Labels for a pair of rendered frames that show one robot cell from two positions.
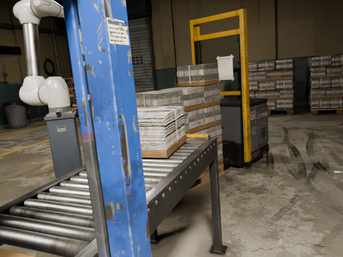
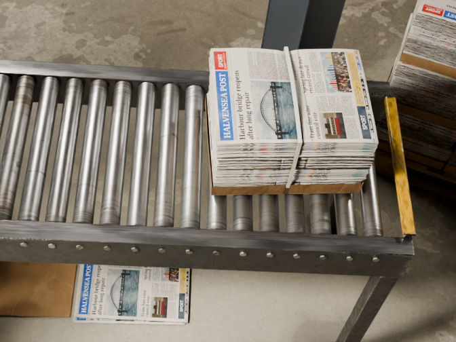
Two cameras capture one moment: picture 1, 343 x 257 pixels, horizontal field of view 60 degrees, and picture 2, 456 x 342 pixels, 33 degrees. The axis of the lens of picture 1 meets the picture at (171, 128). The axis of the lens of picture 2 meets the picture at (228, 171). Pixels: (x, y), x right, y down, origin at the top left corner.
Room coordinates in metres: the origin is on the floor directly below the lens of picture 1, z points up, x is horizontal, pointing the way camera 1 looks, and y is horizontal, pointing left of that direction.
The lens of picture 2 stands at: (1.00, -0.87, 2.43)
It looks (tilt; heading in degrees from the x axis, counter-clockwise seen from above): 56 degrees down; 60
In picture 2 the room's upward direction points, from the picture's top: 9 degrees clockwise
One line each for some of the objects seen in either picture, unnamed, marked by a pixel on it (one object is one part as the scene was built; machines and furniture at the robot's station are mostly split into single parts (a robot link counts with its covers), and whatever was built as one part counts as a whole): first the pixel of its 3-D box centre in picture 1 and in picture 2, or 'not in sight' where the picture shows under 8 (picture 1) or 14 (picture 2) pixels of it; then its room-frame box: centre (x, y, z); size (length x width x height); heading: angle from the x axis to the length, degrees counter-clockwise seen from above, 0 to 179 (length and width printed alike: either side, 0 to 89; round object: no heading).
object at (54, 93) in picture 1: (56, 91); not in sight; (2.18, 0.81, 1.17); 0.18 x 0.16 x 0.22; 70
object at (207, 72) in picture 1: (200, 121); not in sight; (3.39, -0.34, 0.65); 0.39 x 0.30 x 1.29; 47
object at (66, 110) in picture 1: (59, 110); not in sight; (2.16, 0.80, 1.03); 0.22 x 0.18 x 0.06; 13
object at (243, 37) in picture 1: (244, 88); not in sight; (3.48, -0.88, 0.97); 0.09 x 0.09 x 1.75; 47
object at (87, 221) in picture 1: (60, 219); not in sight; (0.95, 0.41, 0.78); 0.47 x 0.05 x 0.05; 67
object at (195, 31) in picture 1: (198, 90); not in sight; (3.93, -0.40, 0.97); 0.09 x 0.09 x 1.75; 47
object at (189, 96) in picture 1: (182, 98); not in sight; (3.17, -0.14, 0.95); 0.38 x 0.29 x 0.23; 47
